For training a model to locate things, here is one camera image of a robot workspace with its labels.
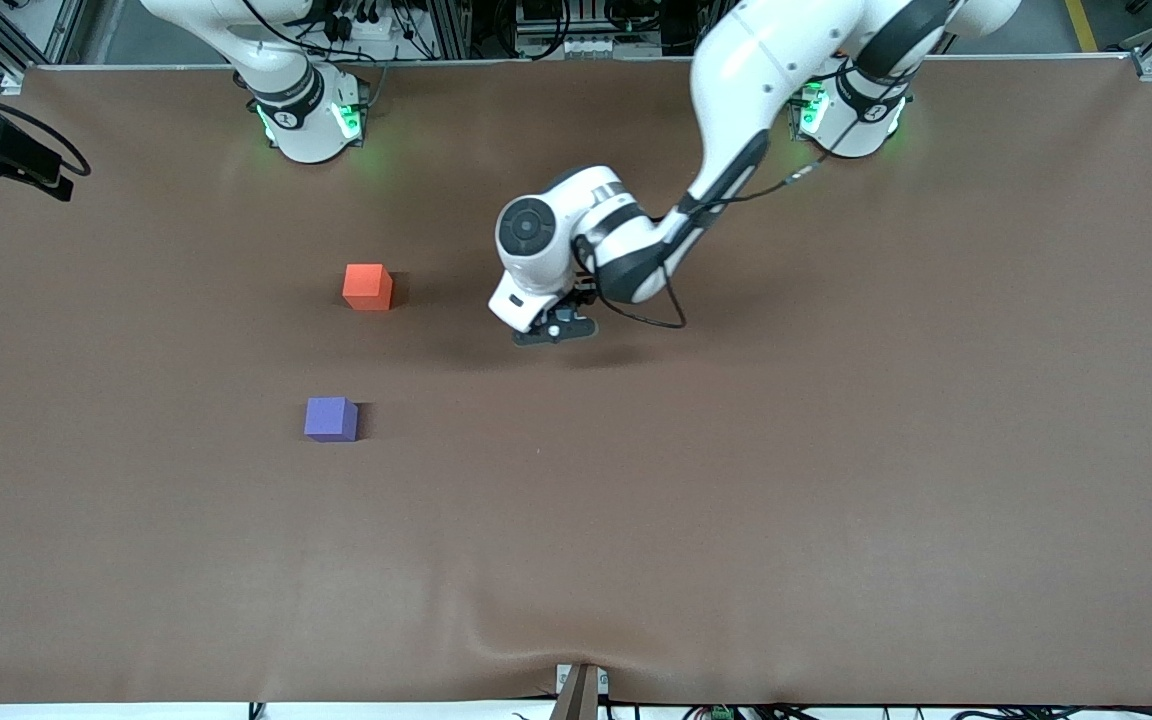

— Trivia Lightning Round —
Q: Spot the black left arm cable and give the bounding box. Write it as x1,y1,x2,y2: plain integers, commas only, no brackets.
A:
576,150,837,331

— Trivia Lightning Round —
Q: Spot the brown table cloth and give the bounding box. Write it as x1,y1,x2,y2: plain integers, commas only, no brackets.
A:
0,55,1152,706

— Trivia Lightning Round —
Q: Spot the purple block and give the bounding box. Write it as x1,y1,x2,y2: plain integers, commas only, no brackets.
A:
303,396,360,443

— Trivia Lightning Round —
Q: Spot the white power strip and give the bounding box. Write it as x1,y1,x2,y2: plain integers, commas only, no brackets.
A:
556,35,663,60

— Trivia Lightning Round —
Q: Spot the orange block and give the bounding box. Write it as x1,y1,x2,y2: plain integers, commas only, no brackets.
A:
342,263,395,312

